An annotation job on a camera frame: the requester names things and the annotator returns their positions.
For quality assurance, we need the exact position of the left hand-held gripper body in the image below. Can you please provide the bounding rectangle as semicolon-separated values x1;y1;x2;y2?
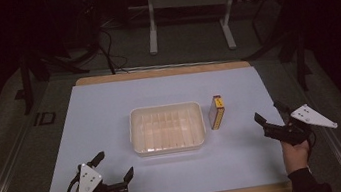
71;157;129;192

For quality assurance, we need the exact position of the white metal stand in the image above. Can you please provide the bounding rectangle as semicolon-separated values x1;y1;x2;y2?
142;0;249;62

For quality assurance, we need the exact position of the yellow small box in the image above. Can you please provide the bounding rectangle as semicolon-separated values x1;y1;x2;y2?
205;94;229;132

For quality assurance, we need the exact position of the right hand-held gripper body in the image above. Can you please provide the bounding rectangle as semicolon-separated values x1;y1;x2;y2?
259;99;341;151

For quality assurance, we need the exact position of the black tripod stand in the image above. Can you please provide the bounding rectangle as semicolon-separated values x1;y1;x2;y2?
7;0;121;117

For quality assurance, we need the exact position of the white plastic tray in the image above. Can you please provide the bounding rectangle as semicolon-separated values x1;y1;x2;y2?
125;98;209;160

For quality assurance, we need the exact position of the black metal stand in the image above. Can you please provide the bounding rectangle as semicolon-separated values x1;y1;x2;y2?
234;0;317;100

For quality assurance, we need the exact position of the black floor cable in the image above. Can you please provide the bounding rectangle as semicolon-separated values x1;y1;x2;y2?
93;15;130;73

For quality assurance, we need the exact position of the white table mat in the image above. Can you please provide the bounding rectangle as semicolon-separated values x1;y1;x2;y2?
27;57;294;192

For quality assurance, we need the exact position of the person's right hand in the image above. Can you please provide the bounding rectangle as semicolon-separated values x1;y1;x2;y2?
280;136;314;176

